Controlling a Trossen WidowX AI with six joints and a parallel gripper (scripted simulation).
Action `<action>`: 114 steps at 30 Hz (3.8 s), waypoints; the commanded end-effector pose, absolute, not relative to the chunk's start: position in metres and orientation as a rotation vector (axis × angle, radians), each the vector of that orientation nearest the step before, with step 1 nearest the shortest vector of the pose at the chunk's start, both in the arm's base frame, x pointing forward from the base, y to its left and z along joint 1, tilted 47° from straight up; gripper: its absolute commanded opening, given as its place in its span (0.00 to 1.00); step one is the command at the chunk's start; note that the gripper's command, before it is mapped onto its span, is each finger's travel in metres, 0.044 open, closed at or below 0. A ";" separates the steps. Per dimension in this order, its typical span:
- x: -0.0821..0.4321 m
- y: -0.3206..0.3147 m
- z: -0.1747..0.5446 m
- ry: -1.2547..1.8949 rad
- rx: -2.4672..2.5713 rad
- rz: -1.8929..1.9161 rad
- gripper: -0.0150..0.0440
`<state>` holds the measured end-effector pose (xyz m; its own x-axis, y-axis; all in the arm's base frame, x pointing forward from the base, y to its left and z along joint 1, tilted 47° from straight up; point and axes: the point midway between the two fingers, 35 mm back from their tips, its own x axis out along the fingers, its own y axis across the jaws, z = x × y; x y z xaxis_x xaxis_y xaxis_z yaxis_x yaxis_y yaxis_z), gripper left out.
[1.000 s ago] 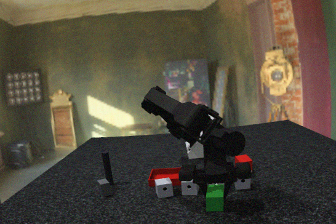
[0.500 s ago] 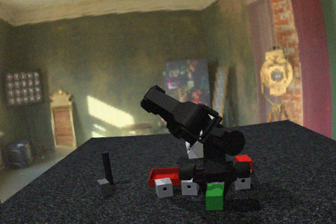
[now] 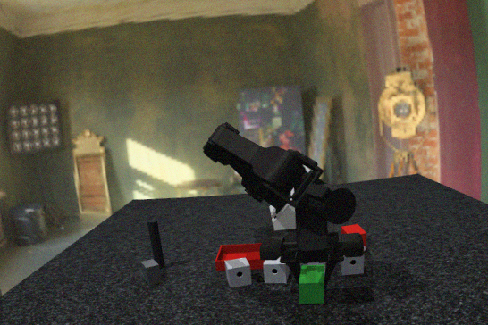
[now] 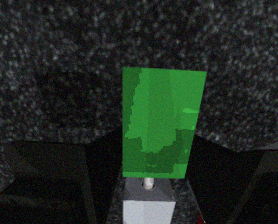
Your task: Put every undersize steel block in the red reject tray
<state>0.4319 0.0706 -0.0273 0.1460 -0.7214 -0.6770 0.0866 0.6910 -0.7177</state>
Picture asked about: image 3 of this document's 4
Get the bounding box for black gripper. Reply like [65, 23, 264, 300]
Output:
[259, 213, 364, 287]

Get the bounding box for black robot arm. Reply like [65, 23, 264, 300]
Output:
[203, 122, 357, 264]

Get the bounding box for red tray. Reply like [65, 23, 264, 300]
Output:
[215, 243, 265, 271]

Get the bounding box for red block with white pin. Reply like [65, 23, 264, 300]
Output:
[341, 224, 367, 251]

